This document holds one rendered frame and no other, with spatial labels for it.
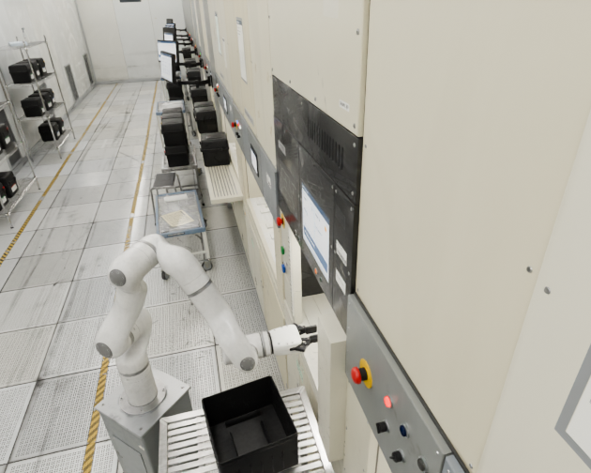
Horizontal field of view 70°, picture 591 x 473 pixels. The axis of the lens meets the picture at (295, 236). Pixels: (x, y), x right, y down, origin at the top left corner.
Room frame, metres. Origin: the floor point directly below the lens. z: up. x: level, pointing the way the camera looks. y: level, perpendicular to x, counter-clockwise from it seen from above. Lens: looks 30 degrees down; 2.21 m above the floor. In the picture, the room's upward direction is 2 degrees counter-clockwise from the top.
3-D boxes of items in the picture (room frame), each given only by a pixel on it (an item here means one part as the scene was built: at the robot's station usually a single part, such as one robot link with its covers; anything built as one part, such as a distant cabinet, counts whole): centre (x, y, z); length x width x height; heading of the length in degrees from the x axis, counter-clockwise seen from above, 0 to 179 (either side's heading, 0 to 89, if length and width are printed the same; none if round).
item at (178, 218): (3.46, 1.08, 0.47); 0.31 x 0.23 x 0.02; 35
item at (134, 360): (1.24, 0.66, 1.07); 0.19 x 0.12 x 0.24; 160
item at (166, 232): (3.64, 1.10, 0.24); 0.97 x 0.52 x 0.48; 16
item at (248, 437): (0.97, 0.19, 0.85); 0.28 x 0.28 x 0.17; 22
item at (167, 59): (4.47, 1.04, 1.59); 0.50 x 0.41 x 0.36; 103
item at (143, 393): (1.21, 0.67, 0.85); 0.19 x 0.19 x 0.18
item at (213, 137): (4.01, 0.76, 0.93); 0.30 x 0.28 x 0.26; 10
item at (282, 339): (1.07, 0.05, 1.19); 0.11 x 0.10 x 0.07; 104
